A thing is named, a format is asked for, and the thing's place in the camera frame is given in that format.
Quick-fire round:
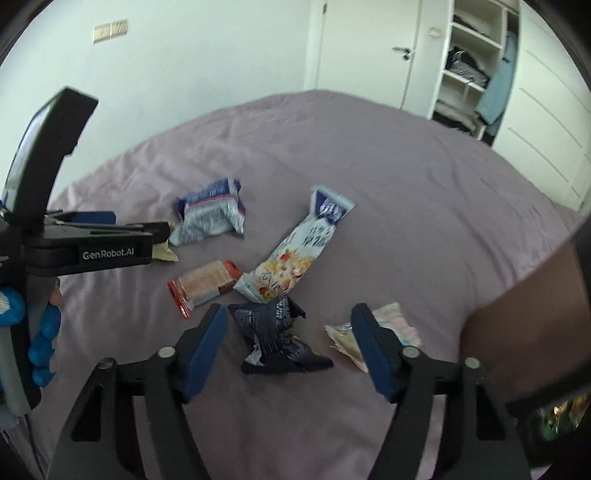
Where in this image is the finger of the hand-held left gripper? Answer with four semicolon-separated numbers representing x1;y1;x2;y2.
60;222;171;245
44;210;118;229

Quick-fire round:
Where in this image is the pale clear snack packet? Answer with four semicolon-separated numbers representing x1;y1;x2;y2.
324;302;422;374

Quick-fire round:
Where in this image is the pink bed sheet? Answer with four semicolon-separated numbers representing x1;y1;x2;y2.
28;90;583;480

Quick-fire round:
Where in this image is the dark blue snack packet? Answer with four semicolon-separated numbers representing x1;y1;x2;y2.
227;295;334;376

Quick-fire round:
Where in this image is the white wardrobe door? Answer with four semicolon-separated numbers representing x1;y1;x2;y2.
491;0;591;213

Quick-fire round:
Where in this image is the folded dark clothes stack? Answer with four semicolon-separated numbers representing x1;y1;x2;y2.
444;46;490;89

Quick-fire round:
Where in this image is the orange cracker packet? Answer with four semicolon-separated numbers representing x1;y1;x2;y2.
167;260;243;319

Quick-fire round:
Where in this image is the white room door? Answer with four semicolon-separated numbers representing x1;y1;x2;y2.
315;0;423;110

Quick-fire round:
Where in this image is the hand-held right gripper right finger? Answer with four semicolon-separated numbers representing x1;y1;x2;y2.
350;302;532;480

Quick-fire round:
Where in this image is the long white cereal bar packet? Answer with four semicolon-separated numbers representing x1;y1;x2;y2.
233;185;356;304

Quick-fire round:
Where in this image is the light blue hanging garment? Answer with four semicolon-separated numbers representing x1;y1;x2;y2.
475;30;519;126

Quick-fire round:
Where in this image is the white open wardrobe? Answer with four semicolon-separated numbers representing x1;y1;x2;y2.
431;0;521;140

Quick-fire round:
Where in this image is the blue white snack packet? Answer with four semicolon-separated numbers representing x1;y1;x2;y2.
168;176;247;247

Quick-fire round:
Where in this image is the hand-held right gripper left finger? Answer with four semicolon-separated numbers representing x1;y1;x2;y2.
46;303;229;480

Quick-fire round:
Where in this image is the person's left hand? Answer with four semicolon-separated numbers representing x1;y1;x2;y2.
0;277;63;388

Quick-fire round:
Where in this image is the pale yellow snack packet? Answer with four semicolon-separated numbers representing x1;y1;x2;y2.
151;220;180;264

